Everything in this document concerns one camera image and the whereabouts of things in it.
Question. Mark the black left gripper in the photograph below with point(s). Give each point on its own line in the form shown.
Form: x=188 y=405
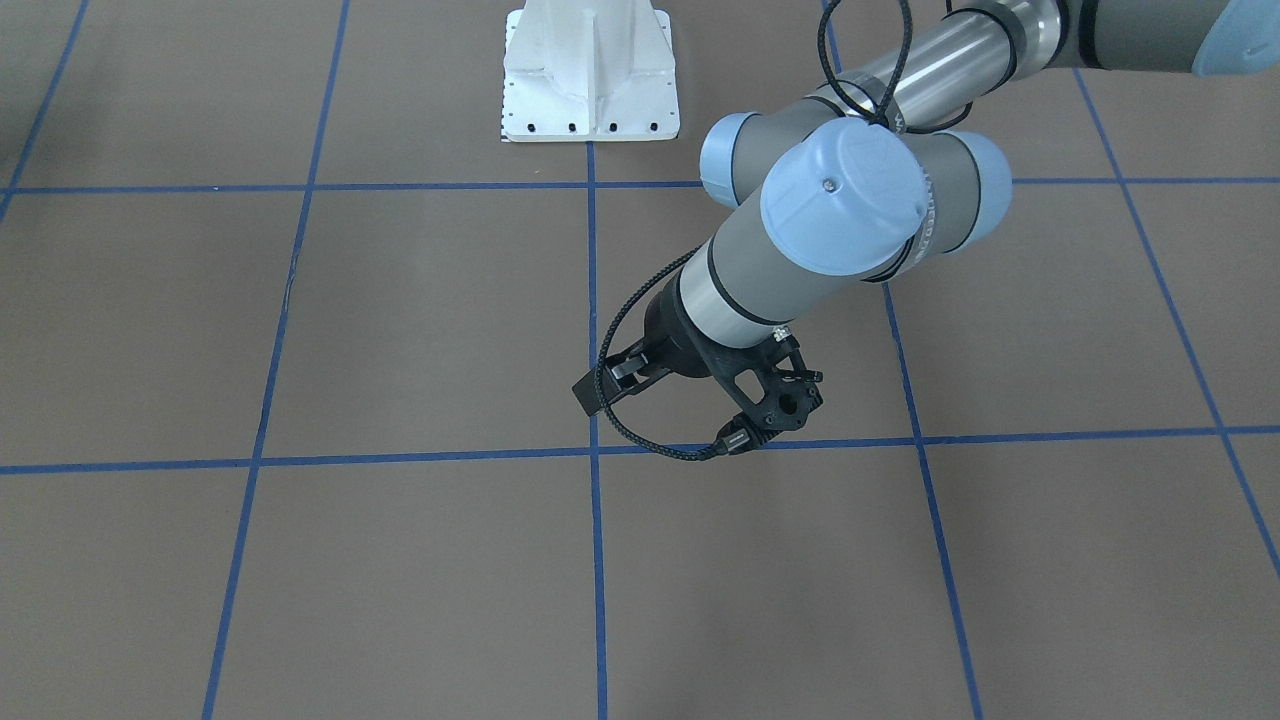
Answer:
x=672 y=343

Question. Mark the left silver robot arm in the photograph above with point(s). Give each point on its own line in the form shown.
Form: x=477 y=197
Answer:
x=861 y=181

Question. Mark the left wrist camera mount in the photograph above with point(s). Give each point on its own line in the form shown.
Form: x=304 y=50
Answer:
x=769 y=382

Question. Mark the white camera stand pedestal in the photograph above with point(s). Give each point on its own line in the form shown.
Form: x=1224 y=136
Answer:
x=589 y=71

